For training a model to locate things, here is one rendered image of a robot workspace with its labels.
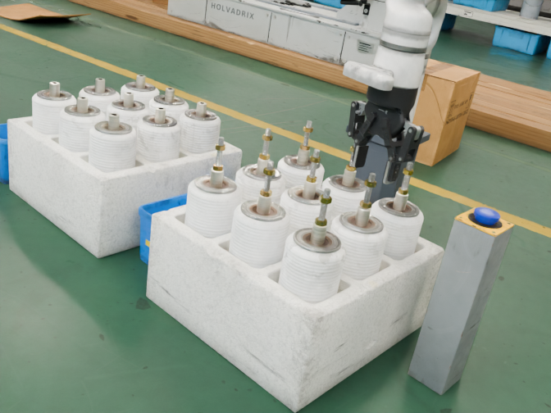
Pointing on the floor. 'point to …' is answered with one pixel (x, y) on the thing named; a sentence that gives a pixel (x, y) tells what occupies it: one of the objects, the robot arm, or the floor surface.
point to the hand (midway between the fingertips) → (374, 167)
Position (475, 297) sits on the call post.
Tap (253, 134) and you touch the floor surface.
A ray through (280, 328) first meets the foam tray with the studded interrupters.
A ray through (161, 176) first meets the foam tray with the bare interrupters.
